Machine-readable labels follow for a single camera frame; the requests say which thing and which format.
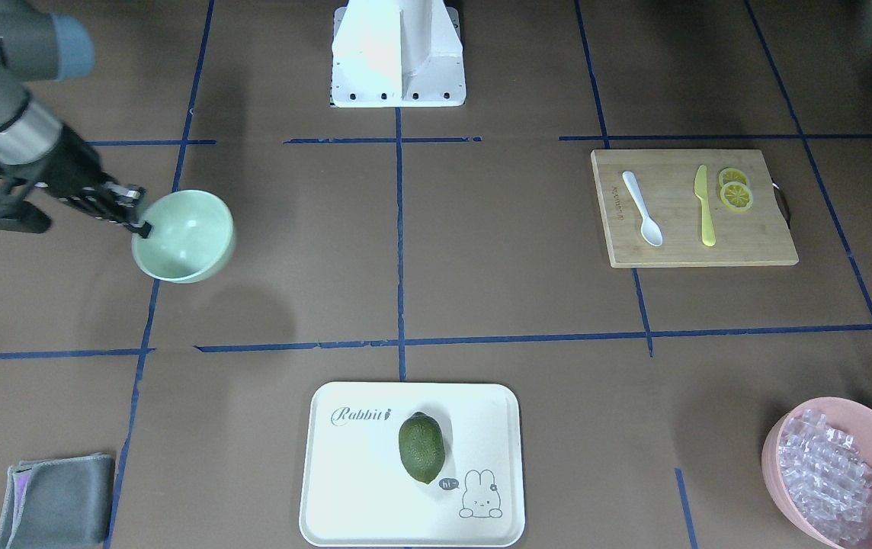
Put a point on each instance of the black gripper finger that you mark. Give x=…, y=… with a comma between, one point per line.
x=141, y=229

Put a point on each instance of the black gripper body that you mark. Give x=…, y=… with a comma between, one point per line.
x=72, y=169

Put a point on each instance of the green bowl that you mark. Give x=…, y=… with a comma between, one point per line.
x=192, y=237

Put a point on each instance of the white plastic spoon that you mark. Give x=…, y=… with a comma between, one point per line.
x=649, y=228

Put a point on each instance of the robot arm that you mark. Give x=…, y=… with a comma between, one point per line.
x=37, y=148

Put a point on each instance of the grey folded cloth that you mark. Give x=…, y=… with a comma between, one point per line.
x=57, y=503

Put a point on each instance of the white rabbit tray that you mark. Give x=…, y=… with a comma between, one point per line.
x=357, y=493

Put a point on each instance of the green avocado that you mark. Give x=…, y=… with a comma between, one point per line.
x=422, y=449

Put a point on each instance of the yellow plastic knife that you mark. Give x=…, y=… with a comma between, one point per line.
x=707, y=231

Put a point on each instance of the lower lemon slice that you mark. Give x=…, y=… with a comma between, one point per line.
x=733, y=175

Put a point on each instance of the bamboo cutting board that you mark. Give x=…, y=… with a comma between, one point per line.
x=666, y=177

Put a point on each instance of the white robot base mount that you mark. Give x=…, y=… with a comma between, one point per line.
x=397, y=54

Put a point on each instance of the metal cutting board handle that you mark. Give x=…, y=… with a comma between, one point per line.
x=782, y=204

